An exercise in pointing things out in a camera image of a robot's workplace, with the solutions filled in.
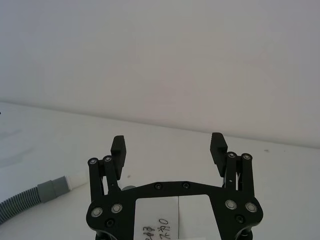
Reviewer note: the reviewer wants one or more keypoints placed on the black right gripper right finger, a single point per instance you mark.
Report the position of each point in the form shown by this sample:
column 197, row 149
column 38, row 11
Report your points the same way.
column 218, row 152

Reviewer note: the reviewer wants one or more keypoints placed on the white pipe end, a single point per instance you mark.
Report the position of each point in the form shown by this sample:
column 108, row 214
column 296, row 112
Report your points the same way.
column 77, row 181

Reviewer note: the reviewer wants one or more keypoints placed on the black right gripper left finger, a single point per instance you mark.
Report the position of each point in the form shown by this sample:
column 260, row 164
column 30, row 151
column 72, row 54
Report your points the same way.
column 117, row 155

